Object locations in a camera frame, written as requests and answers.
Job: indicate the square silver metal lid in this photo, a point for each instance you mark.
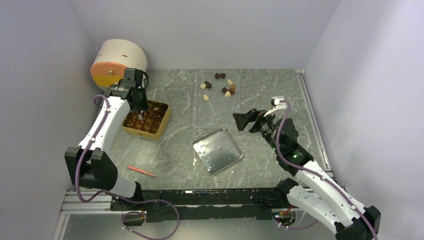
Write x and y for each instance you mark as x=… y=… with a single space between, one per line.
x=217 y=151

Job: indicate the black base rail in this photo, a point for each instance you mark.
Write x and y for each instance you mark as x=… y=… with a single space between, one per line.
x=232 y=203

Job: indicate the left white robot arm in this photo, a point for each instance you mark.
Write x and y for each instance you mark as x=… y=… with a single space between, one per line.
x=90 y=168

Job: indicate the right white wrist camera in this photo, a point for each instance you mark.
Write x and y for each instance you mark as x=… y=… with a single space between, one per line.
x=277 y=103

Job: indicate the round pastel drawer box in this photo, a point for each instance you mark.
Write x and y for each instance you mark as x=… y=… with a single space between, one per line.
x=114 y=56

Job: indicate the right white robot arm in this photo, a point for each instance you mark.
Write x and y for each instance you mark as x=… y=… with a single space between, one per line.
x=311 y=189

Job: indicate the gold chocolate box tray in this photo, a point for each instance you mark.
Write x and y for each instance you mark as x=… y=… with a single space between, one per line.
x=152 y=123

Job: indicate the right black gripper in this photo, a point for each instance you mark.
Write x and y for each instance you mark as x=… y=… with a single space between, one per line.
x=243 y=119

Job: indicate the clear plastic tray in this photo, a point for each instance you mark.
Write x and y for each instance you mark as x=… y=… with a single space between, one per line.
x=217 y=111

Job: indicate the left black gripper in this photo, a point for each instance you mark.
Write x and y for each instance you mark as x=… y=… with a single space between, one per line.
x=144 y=106

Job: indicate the red pen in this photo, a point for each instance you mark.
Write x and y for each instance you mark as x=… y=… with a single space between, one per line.
x=140 y=171

